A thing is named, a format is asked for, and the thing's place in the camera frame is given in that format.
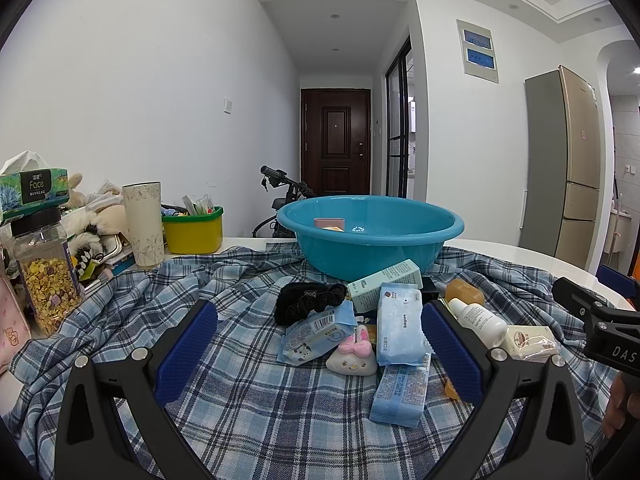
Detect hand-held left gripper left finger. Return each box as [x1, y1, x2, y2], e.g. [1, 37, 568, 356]
[54, 301, 220, 480]

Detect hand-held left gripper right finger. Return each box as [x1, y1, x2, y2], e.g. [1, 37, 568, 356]
[421, 301, 587, 480]

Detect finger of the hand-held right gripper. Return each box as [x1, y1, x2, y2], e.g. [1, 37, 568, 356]
[552, 277, 609, 319]

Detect white lotion bottle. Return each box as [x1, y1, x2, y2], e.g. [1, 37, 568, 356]
[446, 297, 508, 348]

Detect blue wet wipes packet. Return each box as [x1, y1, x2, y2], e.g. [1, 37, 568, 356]
[376, 282, 433, 367]

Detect thick amber soap bar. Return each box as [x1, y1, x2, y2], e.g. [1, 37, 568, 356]
[444, 278, 486, 308]

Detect light blue barcode packet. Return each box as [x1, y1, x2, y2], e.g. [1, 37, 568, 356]
[369, 352, 432, 428]

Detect cream soap packet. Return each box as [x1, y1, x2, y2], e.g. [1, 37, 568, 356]
[501, 325, 561, 363]

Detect white plush bunny pink bow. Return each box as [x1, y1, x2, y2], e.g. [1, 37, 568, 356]
[326, 325, 378, 376]

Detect blue plastic basin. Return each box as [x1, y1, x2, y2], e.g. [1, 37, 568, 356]
[276, 195, 466, 282]

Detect yellow plastic container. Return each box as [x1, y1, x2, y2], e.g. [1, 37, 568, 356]
[161, 206, 224, 255]

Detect person's right hand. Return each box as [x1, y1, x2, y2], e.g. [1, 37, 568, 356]
[601, 372, 640, 440]

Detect blue chair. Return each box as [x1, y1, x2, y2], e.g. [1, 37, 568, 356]
[596, 264, 635, 306]

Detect blue plaid cloth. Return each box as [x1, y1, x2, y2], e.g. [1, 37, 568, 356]
[0, 240, 623, 480]

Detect mint green box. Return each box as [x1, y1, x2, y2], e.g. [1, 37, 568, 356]
[346, 259, 424, 313]

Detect metal tray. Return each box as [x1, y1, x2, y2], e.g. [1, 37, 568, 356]
[102, 232, 135, 261]

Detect black hair band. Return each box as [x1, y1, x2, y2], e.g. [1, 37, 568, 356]
[274, 282, 348, 326]

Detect gold refrigerator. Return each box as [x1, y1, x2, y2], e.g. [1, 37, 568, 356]
[518, 65, 616, 273]

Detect blue cartoon tissue packet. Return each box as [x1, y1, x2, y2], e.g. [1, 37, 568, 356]
[277, 305, 357, 365]

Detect cream floral cup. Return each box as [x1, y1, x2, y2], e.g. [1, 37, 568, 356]
[122, 180, 166, 267]

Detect bunch of small packets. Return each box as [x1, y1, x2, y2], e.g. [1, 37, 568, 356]
[162, 194, 217, 218]

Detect clear cereal jar black lid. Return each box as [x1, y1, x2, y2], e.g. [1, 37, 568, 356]
[11, 208, 86, 337]

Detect pile of plush toys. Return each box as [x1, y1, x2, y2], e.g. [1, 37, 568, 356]
[60, 172, 132, 281]

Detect pink bag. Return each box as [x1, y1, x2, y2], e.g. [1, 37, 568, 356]
[0, 275, 32, 376]

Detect green tissue box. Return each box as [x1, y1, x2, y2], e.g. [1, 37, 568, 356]
[0, 152, 69, 226]

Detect black framed glass door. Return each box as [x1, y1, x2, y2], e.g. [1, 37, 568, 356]
[385, 35, 416, 200]

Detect dark brown door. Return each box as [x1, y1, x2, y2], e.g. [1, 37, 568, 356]
[301, 88, 372, 198]

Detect grey wall panel blue screens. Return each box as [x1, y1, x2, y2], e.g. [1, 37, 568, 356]
[456, 19, 500, 82]

